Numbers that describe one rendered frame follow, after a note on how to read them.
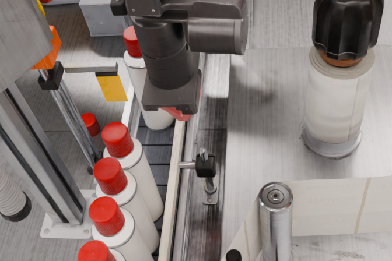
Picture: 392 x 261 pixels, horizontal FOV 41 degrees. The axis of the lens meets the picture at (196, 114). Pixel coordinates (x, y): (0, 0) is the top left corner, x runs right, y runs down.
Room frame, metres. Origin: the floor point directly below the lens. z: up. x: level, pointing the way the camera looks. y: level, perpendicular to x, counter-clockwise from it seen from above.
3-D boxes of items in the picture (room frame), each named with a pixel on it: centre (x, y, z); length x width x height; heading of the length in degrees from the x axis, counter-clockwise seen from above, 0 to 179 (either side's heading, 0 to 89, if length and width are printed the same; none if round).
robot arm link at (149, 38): (0.45, 0.01, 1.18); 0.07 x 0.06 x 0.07; 69
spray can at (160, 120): (0.57, 0.06, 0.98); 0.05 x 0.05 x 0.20
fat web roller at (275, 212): (0.28, -0.07, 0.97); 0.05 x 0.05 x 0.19
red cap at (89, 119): (0.62, 0.20, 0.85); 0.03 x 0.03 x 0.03
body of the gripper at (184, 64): (0.46, 0.02, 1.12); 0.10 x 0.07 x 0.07; 166
